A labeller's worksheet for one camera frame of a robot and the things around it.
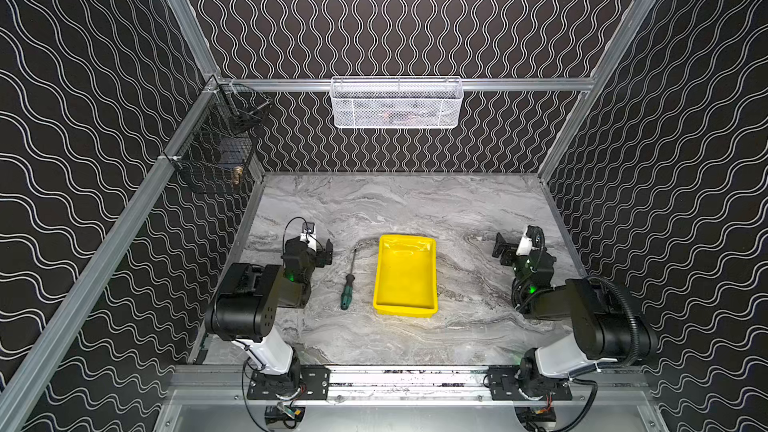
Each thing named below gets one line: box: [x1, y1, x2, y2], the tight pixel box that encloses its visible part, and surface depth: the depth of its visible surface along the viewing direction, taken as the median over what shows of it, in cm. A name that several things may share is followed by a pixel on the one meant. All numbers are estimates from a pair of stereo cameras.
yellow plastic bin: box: [373, 234, 438, 318], surface depth 92 cm
